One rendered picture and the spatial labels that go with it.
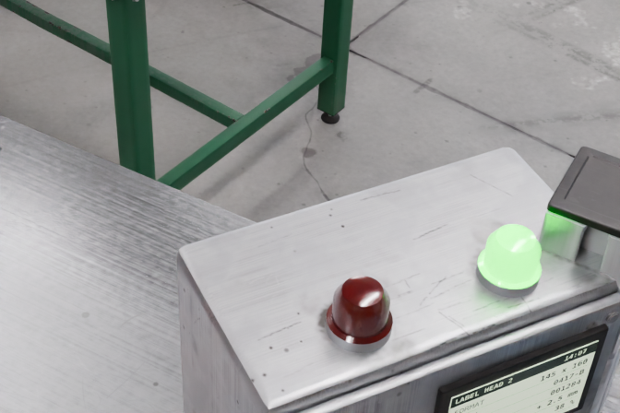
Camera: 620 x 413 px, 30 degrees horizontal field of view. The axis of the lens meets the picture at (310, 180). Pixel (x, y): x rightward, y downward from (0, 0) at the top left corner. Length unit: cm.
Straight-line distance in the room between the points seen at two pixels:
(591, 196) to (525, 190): 4
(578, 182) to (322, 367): 14
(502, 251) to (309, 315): 8
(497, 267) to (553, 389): 7
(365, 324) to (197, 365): 10
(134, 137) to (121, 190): 76
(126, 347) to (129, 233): 18
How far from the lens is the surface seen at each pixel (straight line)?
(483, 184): 52
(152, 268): 137
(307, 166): 276
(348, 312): 44
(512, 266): 47
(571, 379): 51
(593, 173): 51
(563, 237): 49
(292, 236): 49
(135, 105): 218
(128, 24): 208
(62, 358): 129
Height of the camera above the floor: 182
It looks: 42 degrees down
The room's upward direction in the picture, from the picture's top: 3 degrees clockwise
